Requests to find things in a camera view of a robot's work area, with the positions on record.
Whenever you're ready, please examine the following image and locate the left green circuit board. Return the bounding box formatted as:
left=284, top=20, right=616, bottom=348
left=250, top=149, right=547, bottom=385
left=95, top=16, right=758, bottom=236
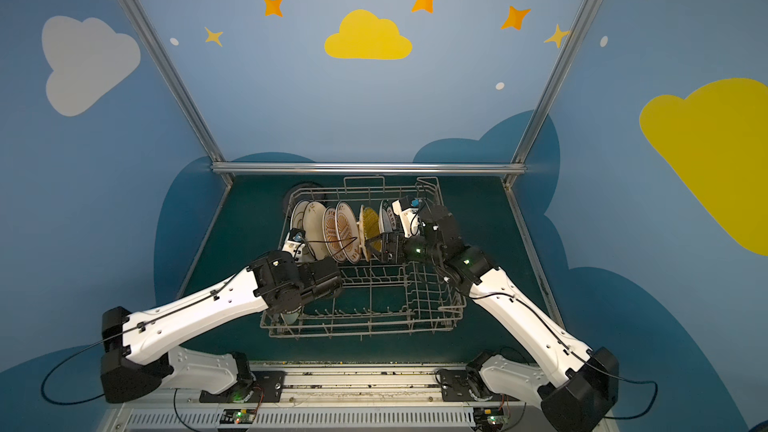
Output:
left=219, top=409, right=257, bottom=425

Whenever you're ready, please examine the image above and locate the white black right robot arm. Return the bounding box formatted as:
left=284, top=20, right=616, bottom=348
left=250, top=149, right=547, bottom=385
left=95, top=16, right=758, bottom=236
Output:
left=357, top=199, right=619, bottom=431

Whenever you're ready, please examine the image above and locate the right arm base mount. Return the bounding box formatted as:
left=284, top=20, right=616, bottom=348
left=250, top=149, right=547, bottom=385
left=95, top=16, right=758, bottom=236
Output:
left=436, top=369, right=479, bottom=402

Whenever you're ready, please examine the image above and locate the orange woven plate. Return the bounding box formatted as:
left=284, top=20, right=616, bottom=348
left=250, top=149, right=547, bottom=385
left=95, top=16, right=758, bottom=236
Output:
left=357, top=205, right=370, bottom=262

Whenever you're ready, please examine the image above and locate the aluminium rail base frame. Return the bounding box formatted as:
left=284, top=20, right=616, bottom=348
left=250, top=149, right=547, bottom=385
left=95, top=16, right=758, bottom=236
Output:
left=98, top=363, right=553, bottom=431

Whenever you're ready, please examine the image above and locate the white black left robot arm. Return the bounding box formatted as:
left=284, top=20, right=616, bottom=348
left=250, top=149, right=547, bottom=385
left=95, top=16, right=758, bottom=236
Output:
left=100, top=251, right=342, bottom=404

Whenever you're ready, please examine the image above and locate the diagonal aluminium post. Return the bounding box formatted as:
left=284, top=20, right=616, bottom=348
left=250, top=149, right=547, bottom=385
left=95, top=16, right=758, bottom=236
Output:
left=117, top=0, right=225, bottom=165
left=503, top=0, right=603, bottom=192

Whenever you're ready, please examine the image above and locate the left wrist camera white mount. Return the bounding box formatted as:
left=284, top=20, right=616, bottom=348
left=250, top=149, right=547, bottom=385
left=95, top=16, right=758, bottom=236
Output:
left=282, top=228, right=313, bottom=263

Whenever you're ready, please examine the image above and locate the left diagonal aluminium post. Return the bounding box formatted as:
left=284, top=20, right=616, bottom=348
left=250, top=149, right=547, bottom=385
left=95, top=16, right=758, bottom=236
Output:
left=117, top=0, right=225, bottom=165

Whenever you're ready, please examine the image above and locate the grey wire dish rack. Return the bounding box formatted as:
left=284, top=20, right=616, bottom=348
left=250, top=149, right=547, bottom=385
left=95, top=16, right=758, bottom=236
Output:
left=260, top=176, right=466, bottom=339

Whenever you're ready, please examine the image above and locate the dark black plate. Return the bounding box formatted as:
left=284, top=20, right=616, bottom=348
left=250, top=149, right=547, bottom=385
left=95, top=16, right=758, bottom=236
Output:
left=281, top=181, right=328, bottom=215

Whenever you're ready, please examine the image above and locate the yellow woven plate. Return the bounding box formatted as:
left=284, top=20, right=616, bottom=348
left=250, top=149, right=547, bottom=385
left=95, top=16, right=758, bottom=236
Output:
left=365, top=206, right=381, bottom=237

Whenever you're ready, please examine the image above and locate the horizontal aluminium frame bar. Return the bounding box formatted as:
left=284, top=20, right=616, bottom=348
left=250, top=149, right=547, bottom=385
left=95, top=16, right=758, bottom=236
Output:
left=211, top=162, right=526, bottom=175

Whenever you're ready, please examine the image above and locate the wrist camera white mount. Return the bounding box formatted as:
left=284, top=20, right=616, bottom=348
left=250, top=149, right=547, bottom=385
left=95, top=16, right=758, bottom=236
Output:
left=282, top=228, right=313, bottom=263
left=392, top=197, right=422, bottom=238

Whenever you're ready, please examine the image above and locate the right green circuit board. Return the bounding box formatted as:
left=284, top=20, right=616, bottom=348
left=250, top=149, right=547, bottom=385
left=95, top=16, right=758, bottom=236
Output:
left=472, top=408, right=507, bottom=432

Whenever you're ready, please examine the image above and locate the white plate black emblem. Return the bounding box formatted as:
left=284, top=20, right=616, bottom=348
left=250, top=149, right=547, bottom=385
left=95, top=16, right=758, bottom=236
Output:
left=290, top=200, right=314, bottom=263

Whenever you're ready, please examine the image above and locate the right diagonal aluminium post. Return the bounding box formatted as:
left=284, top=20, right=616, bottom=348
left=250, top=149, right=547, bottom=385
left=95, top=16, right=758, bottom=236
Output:
left=503, top=0, right=603, bottom=192

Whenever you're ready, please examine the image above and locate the white plate green text rim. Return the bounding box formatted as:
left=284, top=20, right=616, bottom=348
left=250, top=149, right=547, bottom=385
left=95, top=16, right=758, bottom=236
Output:
left=378, top=200, right=398, bottom=233

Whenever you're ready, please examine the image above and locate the pale green floral plate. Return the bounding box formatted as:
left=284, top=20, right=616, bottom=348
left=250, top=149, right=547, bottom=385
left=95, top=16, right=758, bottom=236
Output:
left=280, top=306, right=303, bottom=326

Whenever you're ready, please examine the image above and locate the green circuit board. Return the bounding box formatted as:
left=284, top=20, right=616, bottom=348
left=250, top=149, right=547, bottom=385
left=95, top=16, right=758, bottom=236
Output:
left=472, top=408, right=507, bottom=432
left=219, top=409, right=257, bottom=425

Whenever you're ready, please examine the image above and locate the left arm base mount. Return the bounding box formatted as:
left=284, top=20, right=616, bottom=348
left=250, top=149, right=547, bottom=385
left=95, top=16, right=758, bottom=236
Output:
left=243, top=370, right=286, bottom=404

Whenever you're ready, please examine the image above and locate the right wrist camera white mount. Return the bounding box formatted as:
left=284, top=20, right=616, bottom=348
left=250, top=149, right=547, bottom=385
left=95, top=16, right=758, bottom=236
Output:
left=392, top=197, right=422, bottom=238

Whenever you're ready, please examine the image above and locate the cream plate floral rim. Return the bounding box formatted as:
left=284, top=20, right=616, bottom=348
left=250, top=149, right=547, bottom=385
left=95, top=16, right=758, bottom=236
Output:
left=303, top=201, right=329, bottom=260

